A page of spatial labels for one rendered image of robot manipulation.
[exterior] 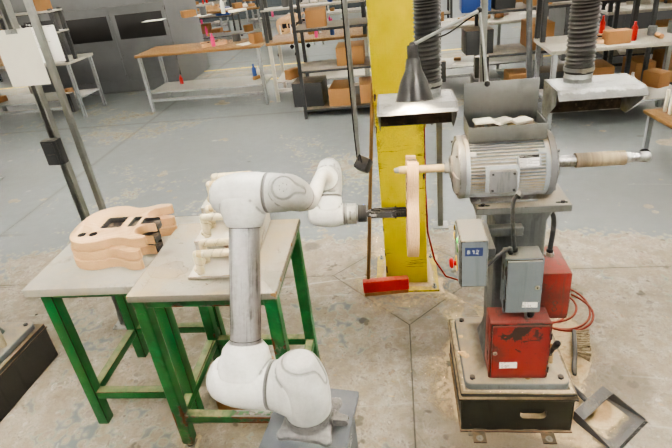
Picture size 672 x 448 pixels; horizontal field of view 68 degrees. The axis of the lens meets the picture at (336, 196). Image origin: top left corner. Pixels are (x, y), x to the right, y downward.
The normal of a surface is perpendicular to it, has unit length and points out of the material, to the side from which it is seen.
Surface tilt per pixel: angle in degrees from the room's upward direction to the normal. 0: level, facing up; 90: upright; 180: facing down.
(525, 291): 90
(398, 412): 0
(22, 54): 90
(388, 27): 90
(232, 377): 59
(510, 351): 90
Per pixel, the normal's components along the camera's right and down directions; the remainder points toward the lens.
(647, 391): -0.11, -0.89
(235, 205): -0.22, 0.09
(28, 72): -0.10, 0.46
